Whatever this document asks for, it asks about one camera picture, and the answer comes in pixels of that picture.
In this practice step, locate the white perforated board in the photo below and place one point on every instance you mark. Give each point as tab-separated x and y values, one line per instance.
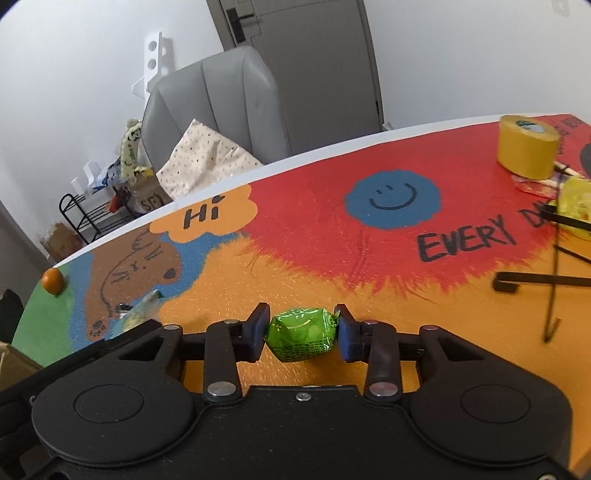
152	60

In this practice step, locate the teal and beige snack packet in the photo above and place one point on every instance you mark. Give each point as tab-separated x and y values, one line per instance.
138	314

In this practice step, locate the red clear wrapper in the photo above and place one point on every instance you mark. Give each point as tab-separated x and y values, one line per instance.
531	186

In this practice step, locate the bright green snack packet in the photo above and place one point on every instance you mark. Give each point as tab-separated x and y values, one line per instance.
302	334

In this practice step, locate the brown cardboard box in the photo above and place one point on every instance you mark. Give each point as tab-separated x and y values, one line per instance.
11	367

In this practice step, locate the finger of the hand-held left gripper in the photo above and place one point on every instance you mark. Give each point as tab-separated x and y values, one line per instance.
92	347

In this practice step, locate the brown bag on floor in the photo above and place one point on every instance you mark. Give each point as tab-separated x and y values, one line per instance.
60	242

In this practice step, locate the white wall hooks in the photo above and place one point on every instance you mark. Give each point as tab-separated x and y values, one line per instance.
87	175

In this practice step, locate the cream spotted cushion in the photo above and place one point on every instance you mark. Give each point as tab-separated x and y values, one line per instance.
203	161

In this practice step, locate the colourful cartoon table mat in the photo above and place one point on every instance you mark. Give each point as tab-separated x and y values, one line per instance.
323	221

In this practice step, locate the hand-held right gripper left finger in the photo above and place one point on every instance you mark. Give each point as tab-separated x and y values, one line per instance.
256	334

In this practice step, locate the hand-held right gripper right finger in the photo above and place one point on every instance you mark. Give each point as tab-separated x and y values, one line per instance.
348	339

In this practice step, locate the yellow packets in rack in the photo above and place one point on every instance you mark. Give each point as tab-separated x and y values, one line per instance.
577	203

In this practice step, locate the brown paper bag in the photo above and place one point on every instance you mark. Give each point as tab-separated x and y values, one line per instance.
150	196

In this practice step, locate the grey padded chair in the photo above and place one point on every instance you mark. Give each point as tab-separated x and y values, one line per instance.
221	101

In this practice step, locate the yellow tape roll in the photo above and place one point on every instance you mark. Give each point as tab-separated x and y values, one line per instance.
526	147

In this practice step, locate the grey door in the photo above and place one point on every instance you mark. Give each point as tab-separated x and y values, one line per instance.
300	69

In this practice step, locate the small orange fruit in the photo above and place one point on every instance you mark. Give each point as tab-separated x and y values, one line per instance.
52	281

